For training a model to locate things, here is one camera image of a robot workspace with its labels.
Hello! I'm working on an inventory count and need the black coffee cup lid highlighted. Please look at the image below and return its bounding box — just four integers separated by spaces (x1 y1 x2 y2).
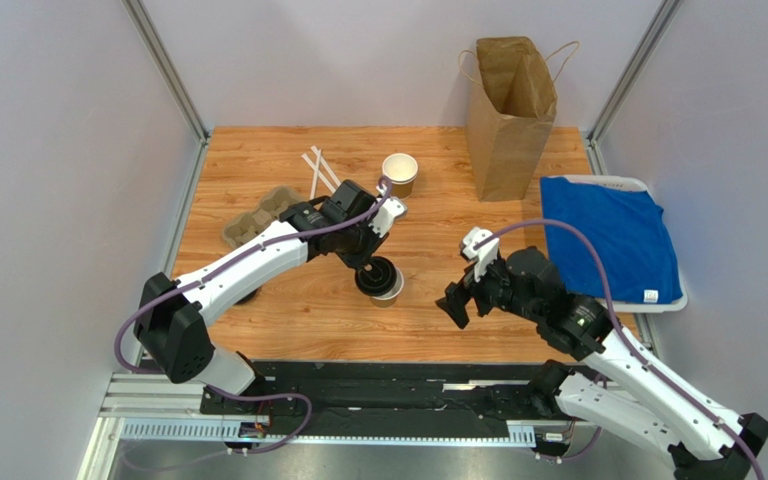
354 256 399 297

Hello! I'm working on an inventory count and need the kraft paper cup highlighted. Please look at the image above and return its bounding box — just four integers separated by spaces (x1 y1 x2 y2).
370 269 405 308
382 153 419 200

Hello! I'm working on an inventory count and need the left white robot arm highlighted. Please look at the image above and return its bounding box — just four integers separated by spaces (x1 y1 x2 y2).
126 178 408 395

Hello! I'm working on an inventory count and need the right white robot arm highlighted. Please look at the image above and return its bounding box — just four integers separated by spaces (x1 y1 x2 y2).
436 247 768 479

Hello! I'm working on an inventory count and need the cardboard cup carrier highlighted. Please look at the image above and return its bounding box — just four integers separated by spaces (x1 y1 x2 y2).
221 186 305 250

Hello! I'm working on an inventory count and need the blue cloth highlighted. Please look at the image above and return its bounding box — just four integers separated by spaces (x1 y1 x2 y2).
539 175 681 305

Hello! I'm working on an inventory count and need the white plastic basket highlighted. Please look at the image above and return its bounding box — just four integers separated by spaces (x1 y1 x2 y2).
563 174 688 314

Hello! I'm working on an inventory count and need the brown paper bag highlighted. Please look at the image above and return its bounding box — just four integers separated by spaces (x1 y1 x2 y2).
458 36 581 202

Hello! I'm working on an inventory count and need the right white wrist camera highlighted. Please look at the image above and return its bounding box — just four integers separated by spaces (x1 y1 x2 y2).
459 226 500 283

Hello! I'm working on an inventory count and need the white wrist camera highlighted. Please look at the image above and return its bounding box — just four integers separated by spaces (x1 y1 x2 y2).
459 226 500 283
369 197 408 238

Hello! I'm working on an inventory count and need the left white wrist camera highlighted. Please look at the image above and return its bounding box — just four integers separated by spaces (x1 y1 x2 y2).
369 197 408 238

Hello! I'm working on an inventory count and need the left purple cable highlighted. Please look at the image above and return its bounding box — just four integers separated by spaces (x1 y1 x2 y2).
113 176 393 457

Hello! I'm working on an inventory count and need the purple cable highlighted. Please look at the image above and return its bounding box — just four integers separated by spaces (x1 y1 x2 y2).
113 176 393 457
473 218 767 480

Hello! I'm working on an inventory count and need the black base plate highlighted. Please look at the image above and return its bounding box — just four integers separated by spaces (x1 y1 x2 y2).
194 361 571 439

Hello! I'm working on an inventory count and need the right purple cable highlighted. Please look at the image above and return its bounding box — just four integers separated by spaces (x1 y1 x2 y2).
473 218 767 480

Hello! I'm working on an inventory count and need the aluminium rail frame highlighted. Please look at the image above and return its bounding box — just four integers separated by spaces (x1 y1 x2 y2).
76 372 718 480

